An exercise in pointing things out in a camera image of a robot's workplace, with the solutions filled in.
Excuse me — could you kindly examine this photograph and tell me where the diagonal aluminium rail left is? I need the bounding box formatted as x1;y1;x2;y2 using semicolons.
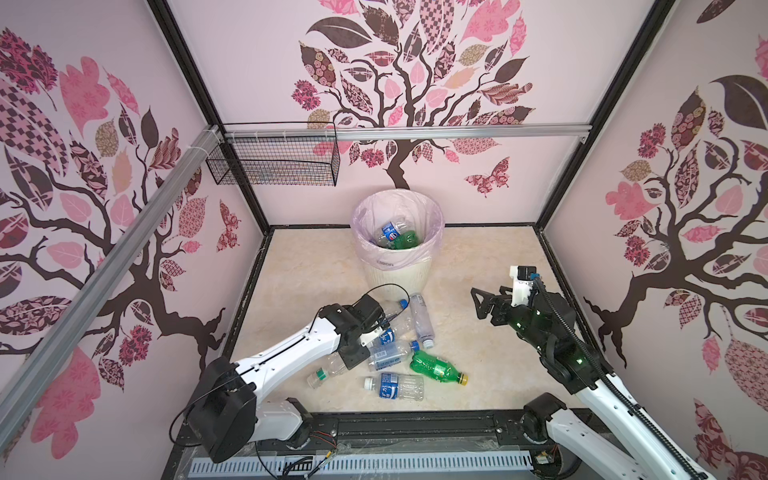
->
1;125;221;448

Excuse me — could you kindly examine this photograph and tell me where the black wire basket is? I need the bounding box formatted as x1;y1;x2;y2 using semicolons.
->
206;120;341;187

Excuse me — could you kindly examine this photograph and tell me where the clear bottle blue cap crushed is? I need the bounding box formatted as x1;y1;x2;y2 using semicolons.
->
381;299;408;322

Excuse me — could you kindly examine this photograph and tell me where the white slotted cable duct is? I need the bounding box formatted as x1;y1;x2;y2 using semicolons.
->
187;451;533;479

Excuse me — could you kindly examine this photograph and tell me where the blue label bottle white cap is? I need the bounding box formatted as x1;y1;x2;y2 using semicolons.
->
370;316;415;347

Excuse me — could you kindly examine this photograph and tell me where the pink plastic bin liner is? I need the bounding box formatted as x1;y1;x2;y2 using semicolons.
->
350;189;445;271

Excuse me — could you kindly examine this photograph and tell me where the clear bottle blue cap tall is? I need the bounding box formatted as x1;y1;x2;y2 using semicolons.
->
409;293;435;349

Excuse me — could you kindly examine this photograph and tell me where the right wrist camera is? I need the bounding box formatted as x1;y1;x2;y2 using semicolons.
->
509;265;538;306

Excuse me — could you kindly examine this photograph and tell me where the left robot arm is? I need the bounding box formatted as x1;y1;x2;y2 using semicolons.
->
183;294;389;463

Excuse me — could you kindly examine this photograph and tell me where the black base frame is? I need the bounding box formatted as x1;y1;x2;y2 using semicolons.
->
160;406;682;480

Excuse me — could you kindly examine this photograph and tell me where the blue label bottle front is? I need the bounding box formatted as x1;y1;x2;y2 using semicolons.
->
363;372;425;401

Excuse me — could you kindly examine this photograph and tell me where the clear bottle green cap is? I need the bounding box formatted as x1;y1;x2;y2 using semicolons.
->
307;352;348;389

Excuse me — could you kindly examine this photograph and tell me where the horizontal aluminium rail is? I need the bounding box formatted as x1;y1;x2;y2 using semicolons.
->
225;123;592;141

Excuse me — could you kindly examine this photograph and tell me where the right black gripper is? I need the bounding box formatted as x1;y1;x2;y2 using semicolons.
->
471;282;551;357

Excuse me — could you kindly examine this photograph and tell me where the cream ribbed trash bin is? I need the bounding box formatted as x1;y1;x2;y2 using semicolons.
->
362;260;432;301

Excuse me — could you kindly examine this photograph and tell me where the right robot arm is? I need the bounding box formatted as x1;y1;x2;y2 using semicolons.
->
470;279;713;479

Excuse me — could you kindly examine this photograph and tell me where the green bottle yellow cap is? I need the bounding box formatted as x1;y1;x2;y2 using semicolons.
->
409;350;469;386

